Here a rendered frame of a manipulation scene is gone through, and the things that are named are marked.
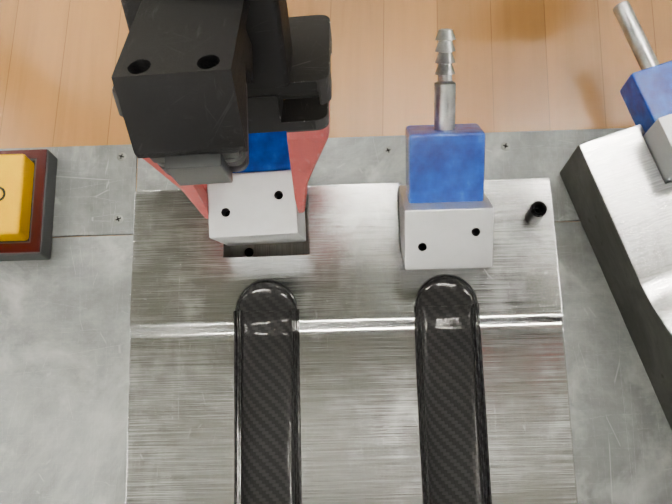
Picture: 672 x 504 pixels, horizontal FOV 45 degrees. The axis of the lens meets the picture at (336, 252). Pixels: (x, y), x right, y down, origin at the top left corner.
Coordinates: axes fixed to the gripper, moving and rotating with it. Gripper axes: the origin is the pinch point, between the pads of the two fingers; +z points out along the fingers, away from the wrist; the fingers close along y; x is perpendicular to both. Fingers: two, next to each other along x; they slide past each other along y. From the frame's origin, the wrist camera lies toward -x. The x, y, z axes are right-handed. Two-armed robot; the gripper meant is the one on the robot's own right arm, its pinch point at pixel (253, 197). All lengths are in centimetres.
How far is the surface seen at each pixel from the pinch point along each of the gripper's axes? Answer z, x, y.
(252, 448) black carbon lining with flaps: 12.0, -8.5, -1.2
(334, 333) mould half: 8.1, -3.3, 3.9
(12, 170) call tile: 4.4, 10.3, -18.6
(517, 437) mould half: 12.2, -8.5, 14.3
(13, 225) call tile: 6.6, 6.9, -18.3
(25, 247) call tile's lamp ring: 8.6, 6.8, -18.1
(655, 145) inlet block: 4.4, 8.4, 25.5
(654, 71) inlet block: 1.3, 12.4, 26.0
